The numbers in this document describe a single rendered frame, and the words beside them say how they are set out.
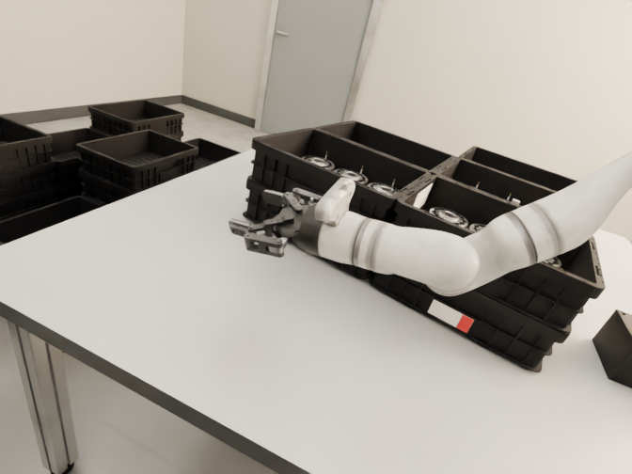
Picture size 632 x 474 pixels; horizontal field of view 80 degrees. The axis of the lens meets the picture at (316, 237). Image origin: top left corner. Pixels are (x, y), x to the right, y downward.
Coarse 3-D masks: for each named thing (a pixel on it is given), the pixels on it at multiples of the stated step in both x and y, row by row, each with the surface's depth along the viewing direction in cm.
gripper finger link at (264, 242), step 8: (248, 232) 54; (248, 240) 53; (256, 240) 52; (264, 240) 52; (272, 240) 52; (280, 240) 52; (248, 248) 54; (256, 248) 54; (264, 248) 53; (280, 256) 53
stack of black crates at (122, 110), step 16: (96, 112) 190; (112, 112) 205; (128, 112) 215; (144, 112) 226; (160, 112) 222; (176, 112) 218; (96, 128) 196; (112, 128) 192; (128, 128) 188; (144, 128) 193; (160, 128) 204; (176, 128) 215
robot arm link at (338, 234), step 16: (336, 192) 50; (352, 192) 53; (320, 208) 47; (336, 208) 49; (336, 224) 51; (352, 224) 50; (320, 240) 52; (336, 240) 50; (352, 240) 50; (336, 256) 52; (352, 256) 50
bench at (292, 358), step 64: (192, 192) 112; (0, 256) 72; (64, 256) 76; (128, 256) 80; (192, 256) 85; (256, 256) 90; (64, 320) 62; (128, 320) 65; (192, 320) 68; (256, 320) 72; (320, 320) 76; (384, 320) 80; (576, 320) 98; (64, 384) 89; (128, 384) 58; (192, 384) 57; (256, 384) 60; (320, 384) 63; (384, 384) 66; (448, 384) 69; (512, 384) 72; (576, 384) 76; (64, 448) 99; (256, 448) 52; (320, 448) 53; (384, 448) 55; (448, 448) 58; (512, 448) 60; (576, 448) 63
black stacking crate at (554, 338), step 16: (384, 288) 88; (400, 288) 86; (416, 288) 83; (416, 304) 85; (448, 304) 80; (464, 304) 79; (480, 304) 76; (496, 304) 74; (480, 320) 78; (496, 320) 77; (512, 320) 74; (528, 320) 72; (480, 336) 80; (496, 336) 78; (512, 336) 75; (528, 336) 74; (544, 336) 72; (560, 336) 70; (496, 352) 79; (512, 352) 77; (528, 352) 75; (544, 352) 73; (528, 368) 75
